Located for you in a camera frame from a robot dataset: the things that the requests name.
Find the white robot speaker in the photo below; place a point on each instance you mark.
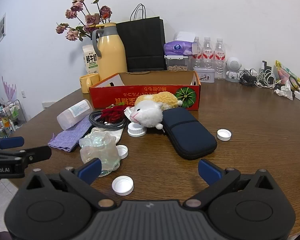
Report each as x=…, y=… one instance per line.
x=233, y=65

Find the purple wall sticker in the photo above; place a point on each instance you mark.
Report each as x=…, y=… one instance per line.
x=8, y=90

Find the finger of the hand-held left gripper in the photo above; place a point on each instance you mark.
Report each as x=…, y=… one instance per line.
x=38, y=153
x=11, y=142

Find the dark blue zip case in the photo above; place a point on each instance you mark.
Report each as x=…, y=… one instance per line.
x=187, y=135

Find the white bottle cap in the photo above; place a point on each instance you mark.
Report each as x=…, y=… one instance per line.
x=224, y=134
x=122, y=185
x=122, y=152

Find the crumpled white tissue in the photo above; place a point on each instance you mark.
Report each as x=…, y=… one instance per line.
x=285, y=91

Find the silver tin box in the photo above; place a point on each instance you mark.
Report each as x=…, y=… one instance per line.
x=205, y=75

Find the colourful snack packet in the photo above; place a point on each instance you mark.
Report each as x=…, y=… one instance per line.
x=286, y=73

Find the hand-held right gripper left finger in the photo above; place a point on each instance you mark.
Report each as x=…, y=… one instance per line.
x=91, y=170

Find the purple tissue pack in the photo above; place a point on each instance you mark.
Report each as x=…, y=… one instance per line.
x=176, y=47

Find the dried flower bouquet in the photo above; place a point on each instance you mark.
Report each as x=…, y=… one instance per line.
x=91, y=18

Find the clear food container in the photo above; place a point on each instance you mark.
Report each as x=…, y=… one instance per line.
x=176, y=63

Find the metal storage rack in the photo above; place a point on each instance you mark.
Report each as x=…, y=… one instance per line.
x=5, y=120

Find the clear plastic bag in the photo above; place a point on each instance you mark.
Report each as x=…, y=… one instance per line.
x=100, y=150

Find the white ribbed flip cap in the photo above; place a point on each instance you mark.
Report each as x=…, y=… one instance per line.
x=136, y=130

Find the clear water bottle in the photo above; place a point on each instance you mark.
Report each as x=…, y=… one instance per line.
x=207, y=52
x=220, y=55
x=197, y=52

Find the wall poster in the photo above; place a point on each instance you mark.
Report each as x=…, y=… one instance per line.
x=1, y=27

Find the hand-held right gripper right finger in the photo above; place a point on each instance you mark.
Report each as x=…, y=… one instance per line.
x=210, y=171

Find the white yellow plush hamster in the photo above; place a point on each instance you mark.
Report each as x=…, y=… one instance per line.
x=150, y=112

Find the red fabric rose corsage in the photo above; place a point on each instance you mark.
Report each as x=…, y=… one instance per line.
x=112, y=113

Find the white wall outlet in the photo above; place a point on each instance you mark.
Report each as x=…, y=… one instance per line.
x=24, y=94

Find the purple woven cloth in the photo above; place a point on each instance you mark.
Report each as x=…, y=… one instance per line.
x=70, y=137

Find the red cardboard box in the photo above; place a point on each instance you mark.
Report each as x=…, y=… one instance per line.
x=145, y=91

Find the small black device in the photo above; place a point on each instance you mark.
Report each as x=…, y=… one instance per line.
x=265, y=67

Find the black paper bag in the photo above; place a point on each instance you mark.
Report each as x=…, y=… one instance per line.
x=142, y=45

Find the yellow thermos jug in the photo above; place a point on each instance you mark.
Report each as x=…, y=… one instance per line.
x=111, y=55

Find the yellow mug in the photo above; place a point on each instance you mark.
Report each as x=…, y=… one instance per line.
x=90, y=82

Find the white milk carton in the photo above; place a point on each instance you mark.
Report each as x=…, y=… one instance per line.
x=91, y=60

